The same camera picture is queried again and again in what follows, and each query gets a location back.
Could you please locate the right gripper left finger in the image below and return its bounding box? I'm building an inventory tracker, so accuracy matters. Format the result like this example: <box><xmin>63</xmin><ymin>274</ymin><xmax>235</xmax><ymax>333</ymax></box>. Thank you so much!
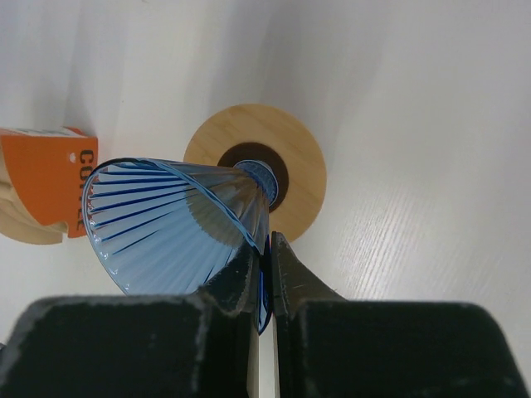
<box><xmin>198</xmin><ymin>245</ymin><xmax>260</xmax><ymax>319</ymax></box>

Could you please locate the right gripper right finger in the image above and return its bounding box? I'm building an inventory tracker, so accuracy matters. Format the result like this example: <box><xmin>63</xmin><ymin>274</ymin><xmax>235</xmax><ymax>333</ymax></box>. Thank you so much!
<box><xmin>270</xmin><ymin>231</ymin><xmax>346</xmax><ymax>318</ymax></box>

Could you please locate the blue glass dripper cone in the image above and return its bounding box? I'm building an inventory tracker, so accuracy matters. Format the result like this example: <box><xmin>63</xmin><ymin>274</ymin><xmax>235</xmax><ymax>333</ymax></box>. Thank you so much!
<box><xmin>80</xmin><ymin>156</ymin><xmax>280</xmax><ymax>336</ymax></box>

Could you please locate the wooden dripper ring holder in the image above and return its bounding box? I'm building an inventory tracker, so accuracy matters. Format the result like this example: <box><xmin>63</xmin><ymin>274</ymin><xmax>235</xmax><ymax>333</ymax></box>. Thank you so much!
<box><xmin>183</xmin><ymin>104</ymin><xmax>327</xmax><ymax>242</ymax></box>

